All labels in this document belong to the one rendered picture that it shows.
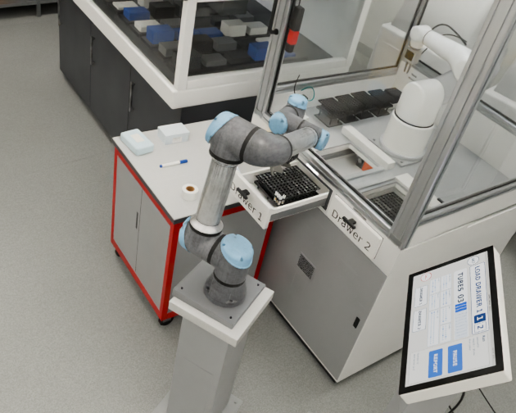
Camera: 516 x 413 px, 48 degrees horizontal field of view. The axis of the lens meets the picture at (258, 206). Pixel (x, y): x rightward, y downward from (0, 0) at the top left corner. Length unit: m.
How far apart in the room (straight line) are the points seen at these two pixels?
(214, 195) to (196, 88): 1.21
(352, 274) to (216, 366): 0.70
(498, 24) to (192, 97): 1.64
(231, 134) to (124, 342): 1.46
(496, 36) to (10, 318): 2.38
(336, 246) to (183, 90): 1.10
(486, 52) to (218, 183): 0.90
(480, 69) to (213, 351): 1.31
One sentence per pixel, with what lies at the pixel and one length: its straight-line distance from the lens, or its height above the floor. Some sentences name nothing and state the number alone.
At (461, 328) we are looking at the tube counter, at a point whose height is 1.11.
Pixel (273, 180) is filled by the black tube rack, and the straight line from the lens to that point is 2.45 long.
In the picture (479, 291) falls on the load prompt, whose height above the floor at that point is 1.16.
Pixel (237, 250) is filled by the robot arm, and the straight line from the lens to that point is 1.92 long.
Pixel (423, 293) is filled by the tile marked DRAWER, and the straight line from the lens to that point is 2.03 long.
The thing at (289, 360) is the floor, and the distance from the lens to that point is 2.96.
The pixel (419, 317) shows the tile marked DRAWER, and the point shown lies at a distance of 1.95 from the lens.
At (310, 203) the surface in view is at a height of 0.87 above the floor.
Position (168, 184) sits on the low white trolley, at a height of 0.76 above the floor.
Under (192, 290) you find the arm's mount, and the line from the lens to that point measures 2.07.
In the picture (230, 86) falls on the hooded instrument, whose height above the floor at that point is 0.89.
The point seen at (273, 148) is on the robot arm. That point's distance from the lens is 1.73.
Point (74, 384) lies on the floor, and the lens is 2.77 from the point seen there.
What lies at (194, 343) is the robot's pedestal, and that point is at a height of 0.56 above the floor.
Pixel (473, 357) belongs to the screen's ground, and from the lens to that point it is 1.74.
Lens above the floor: 2.33
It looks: 38 degrees down
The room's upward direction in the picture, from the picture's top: 14 degrees clockwise
